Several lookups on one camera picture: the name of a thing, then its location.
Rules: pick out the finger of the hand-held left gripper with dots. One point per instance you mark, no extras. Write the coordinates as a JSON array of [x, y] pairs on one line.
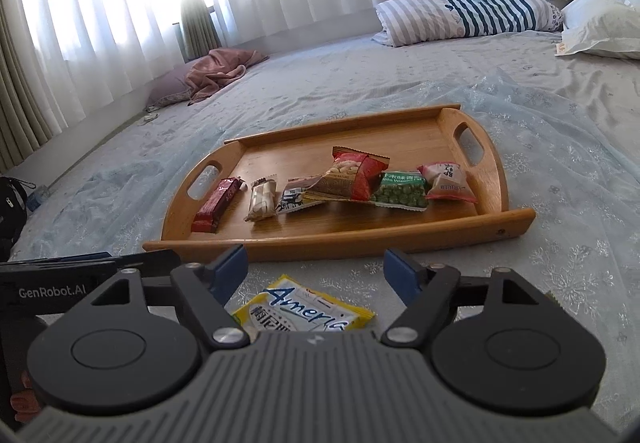
[[150, 262]]

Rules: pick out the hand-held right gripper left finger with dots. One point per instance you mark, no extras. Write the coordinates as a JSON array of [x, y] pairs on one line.
[[227, 273]]

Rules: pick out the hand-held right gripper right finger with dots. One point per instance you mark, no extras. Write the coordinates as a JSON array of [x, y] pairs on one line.
[[402, 273]]

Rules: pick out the red chocolate bar packet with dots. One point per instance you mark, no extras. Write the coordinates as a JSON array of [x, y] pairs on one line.
[[217, 205]]

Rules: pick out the wooden tray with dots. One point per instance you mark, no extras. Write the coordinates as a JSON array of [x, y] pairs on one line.
[[350, 229]]

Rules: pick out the yellow snack packet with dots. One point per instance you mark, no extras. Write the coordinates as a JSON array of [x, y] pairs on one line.
[[300, 303]]

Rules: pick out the clear white nougat packet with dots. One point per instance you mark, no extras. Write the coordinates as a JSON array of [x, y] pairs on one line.
[[261, 200]]

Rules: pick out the green pea snack packet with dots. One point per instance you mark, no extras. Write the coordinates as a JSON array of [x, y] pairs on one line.
[[402, 193]]

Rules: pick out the clear pink-ended cake packet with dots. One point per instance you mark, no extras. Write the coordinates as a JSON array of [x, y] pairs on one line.
[[445, 183]]

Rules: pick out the black white snack packet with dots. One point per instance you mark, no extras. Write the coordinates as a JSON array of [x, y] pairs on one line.
[[295, 198]]

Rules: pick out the red gold peanut packet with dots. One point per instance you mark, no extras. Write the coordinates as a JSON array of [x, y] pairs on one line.
[[350, 175]]

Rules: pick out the person's left hand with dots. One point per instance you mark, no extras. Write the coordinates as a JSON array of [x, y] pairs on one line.
[[24, 402]]

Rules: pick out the black bag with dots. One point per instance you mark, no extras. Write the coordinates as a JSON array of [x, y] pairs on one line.
[[12, 205]]

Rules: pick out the small blue object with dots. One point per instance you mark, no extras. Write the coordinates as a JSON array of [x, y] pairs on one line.
[[39, 199]]

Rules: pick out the small silver object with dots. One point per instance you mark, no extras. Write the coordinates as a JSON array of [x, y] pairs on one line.
[[151, 117]]

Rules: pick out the purple pillow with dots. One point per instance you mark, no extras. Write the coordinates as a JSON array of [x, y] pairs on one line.
[[170, 90]]

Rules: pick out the snowflake sheer cloth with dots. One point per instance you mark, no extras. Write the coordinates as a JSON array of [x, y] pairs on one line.
[[575, 223]]

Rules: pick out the olive green curtain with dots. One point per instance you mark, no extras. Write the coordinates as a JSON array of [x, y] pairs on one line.
[[25, 98]]

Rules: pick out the pink cloth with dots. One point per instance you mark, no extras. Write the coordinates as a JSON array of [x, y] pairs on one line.
[[220, 73]]

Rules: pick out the bed with grey sheet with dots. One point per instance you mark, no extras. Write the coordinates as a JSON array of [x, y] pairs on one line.
[[350, 68]]

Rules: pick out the striped pillow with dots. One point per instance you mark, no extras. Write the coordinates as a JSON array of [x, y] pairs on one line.
[[450, 15]]

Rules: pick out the white paper slip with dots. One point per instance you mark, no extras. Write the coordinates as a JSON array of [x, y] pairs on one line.
[[559, 49]]

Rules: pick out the white pillow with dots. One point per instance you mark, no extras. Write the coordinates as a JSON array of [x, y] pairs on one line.
[[605, 23]]

